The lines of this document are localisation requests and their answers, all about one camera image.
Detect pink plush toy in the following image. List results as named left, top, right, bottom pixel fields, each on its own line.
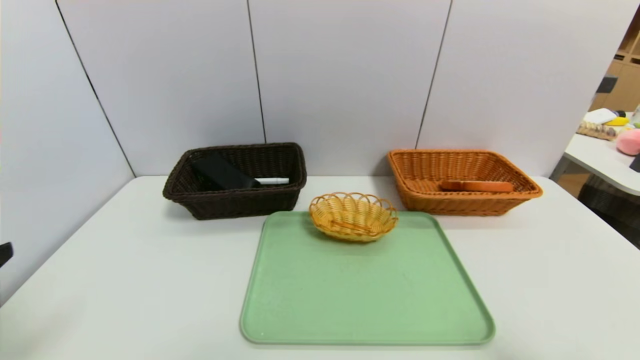
left=615, top=128, right=640, bottom=157

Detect wooden shelf cabinet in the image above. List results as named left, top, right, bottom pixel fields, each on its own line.
left=589, top=5, right=640, bottom=113

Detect dark brown wicker basket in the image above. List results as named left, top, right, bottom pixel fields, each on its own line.
left=162, top=142, right=308, bottom=221

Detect black soft pouch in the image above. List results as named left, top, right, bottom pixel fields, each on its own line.
left=191, top=151, right=261, bottom=191

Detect white box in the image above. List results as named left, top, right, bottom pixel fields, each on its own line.
left=583, top=108, right=618, bottom=125

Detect small yellow wicker basket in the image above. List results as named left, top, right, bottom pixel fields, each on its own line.
left=308, top=192, right=399, bottom=243

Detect light green plastic tray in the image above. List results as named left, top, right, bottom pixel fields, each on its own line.
left=240, top=211, right=496, bottom=346

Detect toy bread slice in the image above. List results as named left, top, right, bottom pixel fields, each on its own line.
left=440, top=179, right=516, bottom=194

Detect white side table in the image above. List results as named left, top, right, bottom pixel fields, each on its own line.
left=563, top=112, right=640, bottom=197

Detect orange wicker basket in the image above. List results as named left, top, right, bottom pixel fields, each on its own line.
left=387, top=149, right=544, bottom=217

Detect brown egg tray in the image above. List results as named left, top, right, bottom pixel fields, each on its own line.
left=576, top=121, right=618, bottom=142

